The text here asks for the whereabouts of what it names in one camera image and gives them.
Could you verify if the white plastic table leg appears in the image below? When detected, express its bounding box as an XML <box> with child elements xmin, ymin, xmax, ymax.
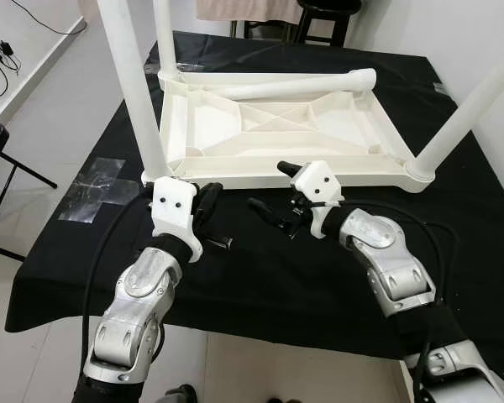
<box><xmin>95</xmin><ymin>0</ymin><xmax>174</xmax><ymax>184</ymax></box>
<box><xmin>151</xmin><ymin>0</ymin><xmax>184</xmax><ymax>81</ymax></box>
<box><xmin>185</xmin><ymin>69</ymin><xmax>377</xmax><ymax>102</ymax></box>
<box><xmin>406</xmin><ymin>46</ymin><xmax>504</xmax><ymax>181</ymax></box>

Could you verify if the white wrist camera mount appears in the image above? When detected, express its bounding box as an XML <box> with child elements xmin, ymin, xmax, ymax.
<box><xmin>296</xmin><ymin>160</ymin><xmax>345</xmax><ymax>240</ymax></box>
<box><xmin>150</xmin><ymin>176</ymin><xmax>204</xmax><ymax>263</ymax></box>

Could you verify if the grey robot left leg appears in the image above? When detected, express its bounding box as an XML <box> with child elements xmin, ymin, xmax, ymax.
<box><xmin>164</xmin><ymin>385</ymin><xmax>198</xmax><ymax>403</ymax></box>

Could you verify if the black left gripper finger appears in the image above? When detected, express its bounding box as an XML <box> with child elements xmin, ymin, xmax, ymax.
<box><xmin>197</xmin><ymin>182</ymin><xmax>225</xmax><ymax>223</ymax></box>

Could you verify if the black round stool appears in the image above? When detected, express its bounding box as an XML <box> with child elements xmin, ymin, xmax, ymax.
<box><xmin>294</xmin><ymin>0</ymin><xmax>362</xmax><ymax>47</ymax></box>

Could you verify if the beige hanging cloth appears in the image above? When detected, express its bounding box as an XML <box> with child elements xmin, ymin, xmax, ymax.
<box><xmin>195</xmin><ymin>0</ymin><xmax>303</xmax><ymax>24</ymax></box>

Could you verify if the black power cable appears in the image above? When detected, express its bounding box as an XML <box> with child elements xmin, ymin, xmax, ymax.
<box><xmin>0</xmin><ymin>0</ymin><xmax>89</xmax><ymax>97</ymax></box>

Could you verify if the white plastic table top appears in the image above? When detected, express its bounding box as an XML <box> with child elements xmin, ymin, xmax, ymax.
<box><xmin>141</xmin><ymin>69</ymin><xmax>438</xmax><ymax>194</ymax></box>

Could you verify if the clear tape strip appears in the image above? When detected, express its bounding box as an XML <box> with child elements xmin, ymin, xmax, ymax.
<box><xmin>175</xmin><ymin>60</ymin><xmax>207</xmax><ymax>73</ymax></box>

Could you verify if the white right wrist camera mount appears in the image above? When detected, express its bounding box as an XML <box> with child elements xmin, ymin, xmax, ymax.
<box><xmin>296</xmin><ymin>160</ymin><xmax>345</xmax><ymax>240</ymax></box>

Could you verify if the clear crossed tape patch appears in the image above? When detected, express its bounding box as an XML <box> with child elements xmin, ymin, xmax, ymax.
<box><xmin>59</xmin><ymin>158</ymin><xmax>139</xmax><ymax>226</ymax></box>

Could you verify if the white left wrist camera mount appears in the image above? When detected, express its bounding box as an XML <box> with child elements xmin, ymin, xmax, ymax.
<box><xmin>150</xmin><ymin>176</ymin><xmax>204</xmax><ymax>263</ymax></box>

